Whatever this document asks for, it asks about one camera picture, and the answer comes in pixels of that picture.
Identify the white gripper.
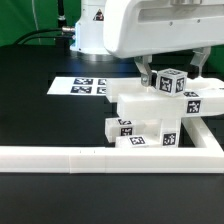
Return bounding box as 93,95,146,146
103,0,224,87

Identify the white chair back frame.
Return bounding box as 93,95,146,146
106,78,224,120

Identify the white chair seat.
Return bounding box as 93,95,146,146
136,118,181,148

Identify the small white marker block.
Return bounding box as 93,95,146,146
105,117,144,143

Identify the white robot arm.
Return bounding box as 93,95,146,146
71,0,224,86

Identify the white marker base sheet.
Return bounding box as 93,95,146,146
47,77,106,96

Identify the white U-shaped obstacle frame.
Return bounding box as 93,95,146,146
0,118,224,174

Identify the black cable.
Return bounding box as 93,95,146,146
13,29,64,46

